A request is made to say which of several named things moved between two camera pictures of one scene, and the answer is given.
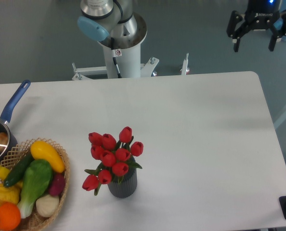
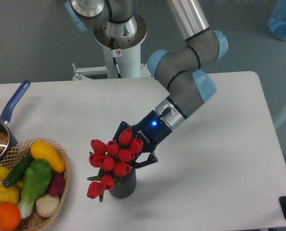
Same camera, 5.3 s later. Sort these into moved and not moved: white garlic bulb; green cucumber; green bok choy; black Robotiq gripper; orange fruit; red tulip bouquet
Moved: black Robotiq gripper; red tulip bouquet
Not moved: orange fruit; green bok choy; white garlic bulb; green cucumber
